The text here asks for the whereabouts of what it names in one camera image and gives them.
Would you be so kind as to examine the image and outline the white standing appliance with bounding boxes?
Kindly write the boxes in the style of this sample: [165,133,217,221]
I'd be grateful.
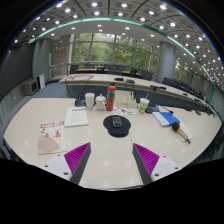
[37,73,46,90]

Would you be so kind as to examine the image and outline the dark office chairs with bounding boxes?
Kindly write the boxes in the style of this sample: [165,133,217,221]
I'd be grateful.
[69,63,204,99]

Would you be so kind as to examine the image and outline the white lidded mug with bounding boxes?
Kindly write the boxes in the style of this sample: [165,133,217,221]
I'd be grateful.
[95,93,107,112]

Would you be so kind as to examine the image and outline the colourful sticker sheet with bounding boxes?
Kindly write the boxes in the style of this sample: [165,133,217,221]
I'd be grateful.
[112,105,137,118]

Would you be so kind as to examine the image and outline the red bottle with green band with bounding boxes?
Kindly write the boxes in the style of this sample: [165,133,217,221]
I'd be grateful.
[105,84,117,112]

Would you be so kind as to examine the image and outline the yellow and black microphone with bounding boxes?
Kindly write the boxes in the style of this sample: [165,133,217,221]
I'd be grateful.
[171,121,192,145]

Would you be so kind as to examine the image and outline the ceiling lights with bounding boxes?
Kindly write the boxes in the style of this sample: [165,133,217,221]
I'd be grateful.
[13,0,224,91]

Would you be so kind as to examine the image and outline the blue and white book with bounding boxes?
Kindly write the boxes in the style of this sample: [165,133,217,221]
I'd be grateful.
[152,111,181,128]

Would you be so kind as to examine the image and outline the white paper booklet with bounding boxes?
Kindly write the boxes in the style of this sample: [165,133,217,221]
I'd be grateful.
[64,106,90,128]

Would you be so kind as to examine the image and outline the black mouse pad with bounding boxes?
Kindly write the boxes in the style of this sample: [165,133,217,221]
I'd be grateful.
[102,114,132,139]

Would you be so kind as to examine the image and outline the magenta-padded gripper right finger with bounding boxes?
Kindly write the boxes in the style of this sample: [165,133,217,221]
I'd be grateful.
[131,143,181,187]

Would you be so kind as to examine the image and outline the magazine with fan print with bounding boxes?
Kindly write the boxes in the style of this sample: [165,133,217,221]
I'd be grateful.
[37,120,68,156]

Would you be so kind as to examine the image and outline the green printed paper cup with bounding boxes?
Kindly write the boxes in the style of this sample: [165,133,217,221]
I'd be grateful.
[138,97,151,114]

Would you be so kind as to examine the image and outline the stack of white paper cups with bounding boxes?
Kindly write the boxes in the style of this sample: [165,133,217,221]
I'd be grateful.
[84,92,96,111]

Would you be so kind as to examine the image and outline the black computer mouse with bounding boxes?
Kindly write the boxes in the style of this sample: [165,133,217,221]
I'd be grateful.
[111,116,123,129]

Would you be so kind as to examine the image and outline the white organizer box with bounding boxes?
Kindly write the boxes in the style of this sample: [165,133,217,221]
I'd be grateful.
[115,90,138,109]

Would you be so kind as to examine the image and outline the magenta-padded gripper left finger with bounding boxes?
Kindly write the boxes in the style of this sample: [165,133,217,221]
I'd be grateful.
[42,142,93,186]

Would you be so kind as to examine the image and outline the grey box cabinet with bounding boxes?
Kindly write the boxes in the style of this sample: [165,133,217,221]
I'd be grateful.
[23,78,39,96]

